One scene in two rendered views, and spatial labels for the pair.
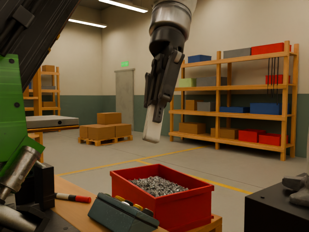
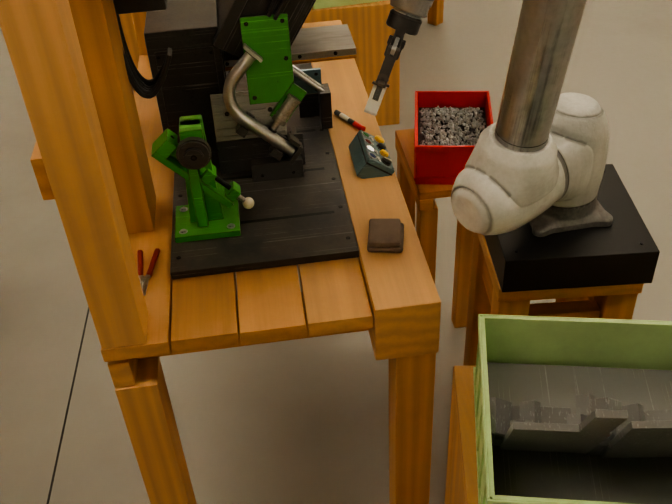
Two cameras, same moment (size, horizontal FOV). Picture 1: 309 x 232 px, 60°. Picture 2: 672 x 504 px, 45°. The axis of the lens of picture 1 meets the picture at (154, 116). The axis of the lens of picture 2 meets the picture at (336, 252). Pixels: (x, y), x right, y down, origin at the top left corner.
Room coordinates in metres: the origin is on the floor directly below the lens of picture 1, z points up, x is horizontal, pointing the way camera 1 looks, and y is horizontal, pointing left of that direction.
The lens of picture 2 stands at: (-0.88, -0.94, 2.02)
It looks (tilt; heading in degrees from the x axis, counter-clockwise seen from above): 38 degrees down; 38
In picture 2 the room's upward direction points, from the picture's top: 3 degrees counter-clockwise
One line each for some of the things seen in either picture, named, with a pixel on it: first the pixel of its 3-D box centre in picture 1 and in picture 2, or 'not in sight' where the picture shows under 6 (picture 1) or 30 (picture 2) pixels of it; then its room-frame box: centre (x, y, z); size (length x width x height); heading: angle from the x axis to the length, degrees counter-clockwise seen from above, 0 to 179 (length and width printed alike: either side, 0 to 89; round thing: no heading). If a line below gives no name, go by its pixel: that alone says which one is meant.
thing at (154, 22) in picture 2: not in sight; (192, 67); (0.51, 0.59, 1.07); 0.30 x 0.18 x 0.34; 44
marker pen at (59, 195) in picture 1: (69, 197); (349, 120); (0.73, 0.24, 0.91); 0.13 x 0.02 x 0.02; 72
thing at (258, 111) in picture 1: (223, 100); not in sight; (6.15, -1.57, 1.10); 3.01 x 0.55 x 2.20; 41
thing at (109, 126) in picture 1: (105, 127); not in sight; (7.09, 1.29, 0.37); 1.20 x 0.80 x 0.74; 139
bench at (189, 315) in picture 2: not in sight; (268, 266); (0.53, 0.42, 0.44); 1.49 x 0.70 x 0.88; 44
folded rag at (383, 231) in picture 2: not in sight; (385, 234); (0.34, -0.14, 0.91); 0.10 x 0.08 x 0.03; 31
